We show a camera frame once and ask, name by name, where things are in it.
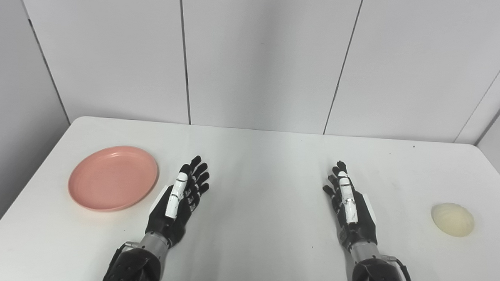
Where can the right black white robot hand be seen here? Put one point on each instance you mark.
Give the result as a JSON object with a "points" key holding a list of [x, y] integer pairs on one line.
{"points": [[351, 214]]}

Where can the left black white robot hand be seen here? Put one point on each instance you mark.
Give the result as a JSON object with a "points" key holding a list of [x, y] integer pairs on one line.
{"points": [[175, 208]]}

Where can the pink round plate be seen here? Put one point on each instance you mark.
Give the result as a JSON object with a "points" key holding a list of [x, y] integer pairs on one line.
{"points": [[113, 178]]}

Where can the cream steamed bun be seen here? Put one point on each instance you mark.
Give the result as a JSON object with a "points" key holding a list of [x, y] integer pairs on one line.
{"points": [[452, 219]]}

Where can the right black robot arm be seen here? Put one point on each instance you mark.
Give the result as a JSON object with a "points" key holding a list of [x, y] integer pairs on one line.
{"points": [[374, 271]]}

